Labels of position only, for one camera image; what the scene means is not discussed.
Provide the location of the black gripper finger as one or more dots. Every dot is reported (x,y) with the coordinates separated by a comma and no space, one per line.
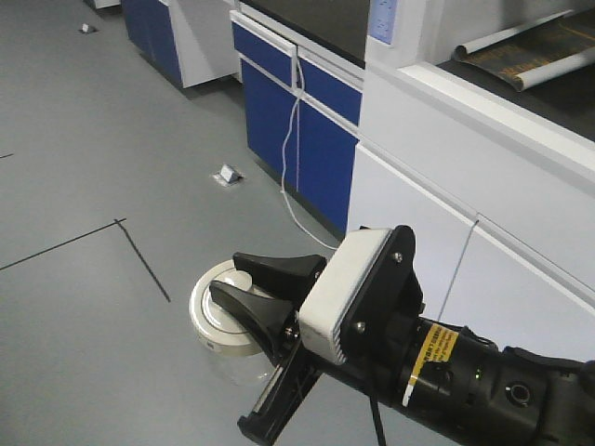
(285,278)
(265,319)

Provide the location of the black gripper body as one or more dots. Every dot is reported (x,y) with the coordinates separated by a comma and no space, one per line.
(376,370)

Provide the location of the glass jar with white lid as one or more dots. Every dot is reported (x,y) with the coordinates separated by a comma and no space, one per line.
(233,354)

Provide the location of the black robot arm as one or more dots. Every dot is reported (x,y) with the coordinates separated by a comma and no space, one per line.
(444,377)

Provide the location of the white cabinet door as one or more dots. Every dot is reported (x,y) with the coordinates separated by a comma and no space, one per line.
(383,196)

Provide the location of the floor outlet box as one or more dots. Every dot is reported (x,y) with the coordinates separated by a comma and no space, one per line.
(228,176)
(87,28)

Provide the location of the blue lab cabinet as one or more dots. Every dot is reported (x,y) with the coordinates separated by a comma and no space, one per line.
(302,110)

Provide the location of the rolled poster sheet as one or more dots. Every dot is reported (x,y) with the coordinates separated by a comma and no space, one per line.
(536,52)

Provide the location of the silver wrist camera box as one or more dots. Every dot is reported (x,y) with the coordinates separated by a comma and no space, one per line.
(330,298)

